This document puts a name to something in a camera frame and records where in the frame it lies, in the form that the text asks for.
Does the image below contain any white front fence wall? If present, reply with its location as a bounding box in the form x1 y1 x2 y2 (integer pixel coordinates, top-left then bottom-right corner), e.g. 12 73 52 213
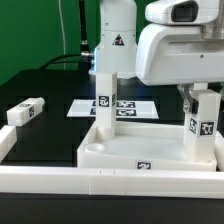
0 166 224 199

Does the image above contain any white desk top tray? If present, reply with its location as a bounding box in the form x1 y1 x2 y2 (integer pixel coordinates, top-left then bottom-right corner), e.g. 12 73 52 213
77 121 217 172

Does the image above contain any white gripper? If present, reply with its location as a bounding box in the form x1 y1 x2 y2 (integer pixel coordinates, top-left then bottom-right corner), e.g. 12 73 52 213
135 0 224 114

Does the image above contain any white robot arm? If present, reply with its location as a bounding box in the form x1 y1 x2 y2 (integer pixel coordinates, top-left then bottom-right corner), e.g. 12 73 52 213
90 0 224 85

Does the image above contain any black cable with connector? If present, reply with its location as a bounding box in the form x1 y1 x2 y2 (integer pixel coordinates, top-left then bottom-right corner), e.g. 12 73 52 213
39 50 96 71

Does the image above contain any black vertical cable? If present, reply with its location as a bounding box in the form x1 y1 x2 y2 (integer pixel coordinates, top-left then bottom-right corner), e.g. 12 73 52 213
78 0 90 53

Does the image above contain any white fence wall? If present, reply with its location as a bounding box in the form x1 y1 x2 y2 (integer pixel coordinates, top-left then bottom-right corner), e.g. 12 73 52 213
215 132 224 172
0 166 224 199
0 125 17 163

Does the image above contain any white left fence wall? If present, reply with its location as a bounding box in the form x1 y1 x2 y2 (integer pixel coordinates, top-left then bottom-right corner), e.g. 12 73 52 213
0 125 17 163

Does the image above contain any white thin cable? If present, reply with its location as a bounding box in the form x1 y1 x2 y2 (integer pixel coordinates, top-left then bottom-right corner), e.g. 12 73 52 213
58 0 67 71

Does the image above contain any white marker base plate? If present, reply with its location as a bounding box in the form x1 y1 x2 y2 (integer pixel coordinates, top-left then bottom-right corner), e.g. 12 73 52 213
67 99 159 119

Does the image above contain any white right fence wall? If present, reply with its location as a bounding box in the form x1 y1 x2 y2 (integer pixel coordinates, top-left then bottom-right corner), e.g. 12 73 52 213
215 132 224 172

